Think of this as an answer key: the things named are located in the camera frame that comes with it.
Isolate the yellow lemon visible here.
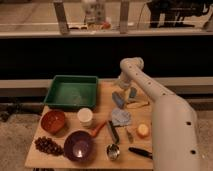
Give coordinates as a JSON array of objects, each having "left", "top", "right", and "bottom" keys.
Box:
[{"left": 137, "top": 123, "right": 149, "bottom": 138}]

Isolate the metal ladle spoon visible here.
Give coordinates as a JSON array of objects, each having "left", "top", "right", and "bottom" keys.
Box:
[{"left": 106, "top": 120, "right": 120, "bottom": 161}]

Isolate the white cup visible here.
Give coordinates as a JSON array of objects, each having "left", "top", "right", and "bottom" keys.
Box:
[{"left": 77, "top": 108, "right": 93, "bottom": 127}]

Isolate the blue cup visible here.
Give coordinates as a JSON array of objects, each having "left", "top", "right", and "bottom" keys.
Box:
[{"left": 128, "top": 87, "right": 137, "bottom": 99}]

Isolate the grey right post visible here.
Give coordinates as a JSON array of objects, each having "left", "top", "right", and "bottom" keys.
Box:
[{"left": 119, "top": 0, "right": 130, "bottom": 34}]

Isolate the grey left post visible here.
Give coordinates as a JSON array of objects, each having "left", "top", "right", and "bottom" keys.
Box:
[{"left": 53, "top": 0, "right": 69, "bottom": 35}]

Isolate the black machine in background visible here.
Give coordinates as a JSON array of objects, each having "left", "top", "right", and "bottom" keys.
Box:
[{"left": 147, "top": 0, "right": 213, "bottom": 28}]

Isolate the black handled tool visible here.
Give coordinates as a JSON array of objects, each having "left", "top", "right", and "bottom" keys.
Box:
[{"left": 128, "top": 147, "right": 153, "bottom": 159}]

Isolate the teal sponge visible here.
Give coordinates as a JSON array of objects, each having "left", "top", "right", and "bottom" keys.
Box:
[{"left": 112, "top": 92, "right": 125, "bottom": 109}]

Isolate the purple bowl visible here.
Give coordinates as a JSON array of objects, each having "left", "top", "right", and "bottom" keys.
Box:
[{"left": 64, "top": 130, "right": 94, "bottom": 162}]

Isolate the crumpled grey-blue cloth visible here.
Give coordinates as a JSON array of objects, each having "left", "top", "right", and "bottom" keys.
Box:
[{"left": 111, "top": 108, "right": 131, "bottom": 126}]

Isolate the green plastic tray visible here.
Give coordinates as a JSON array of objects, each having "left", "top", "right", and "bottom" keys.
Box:
[{"left": 44, "top": 75, "right": 98, "bottom": 110}]

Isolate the grey post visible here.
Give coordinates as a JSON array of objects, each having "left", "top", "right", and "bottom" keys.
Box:
[
  {"left": 119, "top": 0, "right": 130, "bottom": 34},
  {"left": 53, "top": 0, "right": 69, "bottom": 35}
]

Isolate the brown grape bunch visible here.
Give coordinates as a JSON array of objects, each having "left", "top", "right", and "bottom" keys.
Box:
[{"left": 35, "top": 136, "right": 64, "bottom": 156}]

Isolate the orange bowl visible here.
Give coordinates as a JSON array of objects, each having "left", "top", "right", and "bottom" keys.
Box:
[{"left": 41, "top": 110, "right": 66, "bottom": 134}]

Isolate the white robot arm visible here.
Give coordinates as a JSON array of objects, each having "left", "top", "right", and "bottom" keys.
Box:
[{"left": 118, "top": 57, "right": 201, "bottom": 171}]

